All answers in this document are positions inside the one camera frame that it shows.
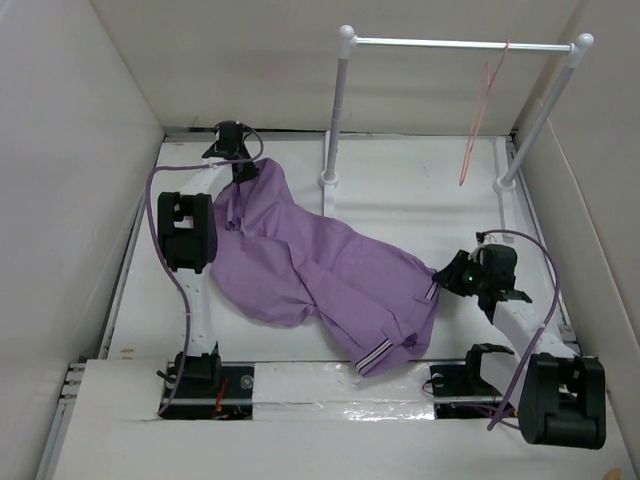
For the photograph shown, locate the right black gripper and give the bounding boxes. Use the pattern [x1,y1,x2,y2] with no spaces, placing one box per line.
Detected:
[431,249,489,297]

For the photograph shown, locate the purple trousers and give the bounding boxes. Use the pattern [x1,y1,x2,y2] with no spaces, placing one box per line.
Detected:
[211,159,439,377]

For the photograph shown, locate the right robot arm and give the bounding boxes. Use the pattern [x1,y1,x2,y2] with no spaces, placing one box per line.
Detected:
[434,243,606,450]

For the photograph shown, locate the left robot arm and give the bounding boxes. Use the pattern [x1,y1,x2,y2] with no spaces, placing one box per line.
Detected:
[145,121,259,398]

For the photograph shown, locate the white clothes rack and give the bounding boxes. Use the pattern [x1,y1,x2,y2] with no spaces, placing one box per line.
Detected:
[317,24,596,236]

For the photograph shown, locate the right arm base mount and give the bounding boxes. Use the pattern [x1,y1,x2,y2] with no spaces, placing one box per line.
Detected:
[422,343,514,420]

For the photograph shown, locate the pink wire hanger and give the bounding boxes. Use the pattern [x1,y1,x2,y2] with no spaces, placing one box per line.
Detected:
[458,39,511,186]

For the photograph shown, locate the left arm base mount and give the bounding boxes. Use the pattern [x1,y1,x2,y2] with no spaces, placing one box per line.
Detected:
[156,349,255,421]

